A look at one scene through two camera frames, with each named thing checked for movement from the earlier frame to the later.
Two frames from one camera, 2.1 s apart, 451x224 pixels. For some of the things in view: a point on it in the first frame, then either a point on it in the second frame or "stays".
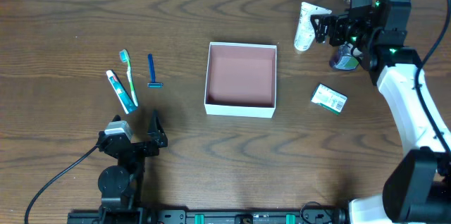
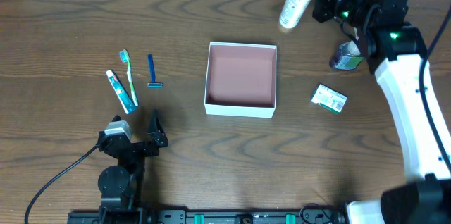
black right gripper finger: [320, 22] → [323, 5]
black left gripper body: [137, 147] stays
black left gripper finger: [117, 117] stays
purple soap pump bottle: [344, 59] stays
